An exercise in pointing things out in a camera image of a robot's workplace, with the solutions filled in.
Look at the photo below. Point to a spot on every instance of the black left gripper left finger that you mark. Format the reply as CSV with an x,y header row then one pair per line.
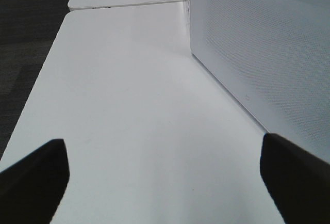
x,y
32,188

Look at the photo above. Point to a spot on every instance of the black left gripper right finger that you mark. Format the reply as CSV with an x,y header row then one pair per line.
x,y
297,181

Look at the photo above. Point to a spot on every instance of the white microwave door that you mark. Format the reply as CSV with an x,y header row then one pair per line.
x,y
273,57

